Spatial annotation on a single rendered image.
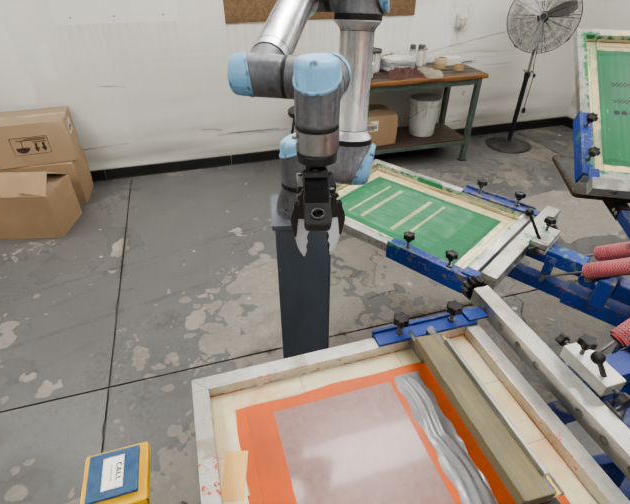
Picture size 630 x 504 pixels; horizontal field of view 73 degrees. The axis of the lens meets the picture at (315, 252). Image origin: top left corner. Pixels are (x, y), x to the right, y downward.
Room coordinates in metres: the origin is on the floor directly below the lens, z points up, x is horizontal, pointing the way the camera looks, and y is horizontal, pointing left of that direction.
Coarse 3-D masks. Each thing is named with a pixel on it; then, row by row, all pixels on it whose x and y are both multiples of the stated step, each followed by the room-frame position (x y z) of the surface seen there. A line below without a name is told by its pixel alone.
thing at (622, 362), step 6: (612, 354) 0.70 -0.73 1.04; (618, 354) 0.70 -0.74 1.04; (624, 354) 0.70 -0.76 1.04; (606, 360) 0.68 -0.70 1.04; (612, 360) 0.68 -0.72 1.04; (618, 360) 0.68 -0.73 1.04; (624, 360) 0.68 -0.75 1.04; (612, 366) 0.66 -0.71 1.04; (618, 366) 0.66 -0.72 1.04; (624, 366) 0.66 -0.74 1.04; (618, 372) 0.64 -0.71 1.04; (624, 372) 0.64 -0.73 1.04; (624, 378) 0.64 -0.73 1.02
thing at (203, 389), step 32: (320, 352) 0.75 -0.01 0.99; (352, 352) 0.75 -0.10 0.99; (384, 352) 0.77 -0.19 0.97; (480, 352) 0.77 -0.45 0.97; (192, 384) 0.65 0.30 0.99; (224, 384) 0.65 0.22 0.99; (256, 384) 0.67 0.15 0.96; (512, 384) 0.65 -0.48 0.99; (544, 416) 0.56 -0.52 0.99; (576, 448) 0.49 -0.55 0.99; (608, 480) 0.42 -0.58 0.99
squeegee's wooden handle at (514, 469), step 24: (432, 336) 0.74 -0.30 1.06; (432, 360) 0.66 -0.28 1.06; (456, 360) 0.67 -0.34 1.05; (456, 384) 0.60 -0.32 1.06; (456, 408) 0.55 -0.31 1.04; (480, 408) 0.54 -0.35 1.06; (480, 432) 0.48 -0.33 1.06; (504, 432) 0.49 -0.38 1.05; (504, 456) 0.43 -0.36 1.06; (504, 480) 0.39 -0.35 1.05; (528, 480) 0.39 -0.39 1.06
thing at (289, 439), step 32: (352, 384) 0.68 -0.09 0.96; (384, 384) 0.68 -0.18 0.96; (256, 416) 0.59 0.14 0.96; (288, 416) 0.59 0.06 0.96; (320, 416) 0.59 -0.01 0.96; (352, 416) 0.59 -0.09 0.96; (384, 416) 0.59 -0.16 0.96; (448, 416) 0.59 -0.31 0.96; (256, 448) 0.51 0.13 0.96; (288, 448) 0.51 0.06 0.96; (320, 448) 0.51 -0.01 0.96; (352, 448) 0.51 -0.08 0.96; (384, 448) 0.51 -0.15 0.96; (256, 480) 0.44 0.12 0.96; (288, 480) 0.44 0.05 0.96
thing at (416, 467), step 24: (456, 432) 0.55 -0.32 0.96; (384, 456) 0.49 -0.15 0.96; (408, 456) 0.49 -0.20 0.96; (432, 456) 0.49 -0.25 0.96; (480, 456) 0.49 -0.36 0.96; (312, 480) 0.44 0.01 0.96; (336, 480) 0.44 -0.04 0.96; (360, 480) 0.44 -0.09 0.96; (384, 480) 0.44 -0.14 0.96; (408, 480) 0.44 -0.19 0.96; (432, 480) 0.44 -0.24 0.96
